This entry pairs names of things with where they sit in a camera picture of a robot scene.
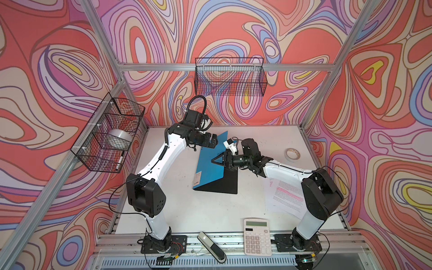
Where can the white desk calculator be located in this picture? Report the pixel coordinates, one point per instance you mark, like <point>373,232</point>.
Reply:
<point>257,240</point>

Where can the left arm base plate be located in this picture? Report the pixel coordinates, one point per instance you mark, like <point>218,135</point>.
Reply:
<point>175,244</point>

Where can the white tape roll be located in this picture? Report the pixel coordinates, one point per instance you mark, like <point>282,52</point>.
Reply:
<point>292,154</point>

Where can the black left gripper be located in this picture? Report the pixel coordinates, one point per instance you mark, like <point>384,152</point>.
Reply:
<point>207,143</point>

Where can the grey black stapler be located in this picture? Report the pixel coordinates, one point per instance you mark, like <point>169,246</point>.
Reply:
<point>212,247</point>

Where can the black wire basket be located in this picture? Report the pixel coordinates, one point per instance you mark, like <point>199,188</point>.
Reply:
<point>230,76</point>
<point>113,127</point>

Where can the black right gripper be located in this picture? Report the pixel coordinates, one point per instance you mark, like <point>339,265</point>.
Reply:
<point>228,157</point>

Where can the printed paper files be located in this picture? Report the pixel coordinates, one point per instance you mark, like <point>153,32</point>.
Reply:
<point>284,197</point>

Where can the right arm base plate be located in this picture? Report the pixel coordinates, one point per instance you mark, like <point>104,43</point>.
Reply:
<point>290,243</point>

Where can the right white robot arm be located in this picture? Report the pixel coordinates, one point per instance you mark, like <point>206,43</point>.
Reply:
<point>317,188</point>

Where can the blue file folder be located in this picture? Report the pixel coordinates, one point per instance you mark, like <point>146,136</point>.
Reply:
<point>210,177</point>

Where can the black wire basket back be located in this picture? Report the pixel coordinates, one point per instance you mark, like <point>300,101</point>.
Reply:
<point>230,76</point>

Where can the black wire basket left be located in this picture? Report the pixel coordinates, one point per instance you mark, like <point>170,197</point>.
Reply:
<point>113,127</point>

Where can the marker pen in basket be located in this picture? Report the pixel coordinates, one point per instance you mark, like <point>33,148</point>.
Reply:
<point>119,162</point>

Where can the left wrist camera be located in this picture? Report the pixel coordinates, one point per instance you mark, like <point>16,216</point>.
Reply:
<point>206,123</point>

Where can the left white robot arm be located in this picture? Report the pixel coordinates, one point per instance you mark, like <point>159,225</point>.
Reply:
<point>144,190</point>

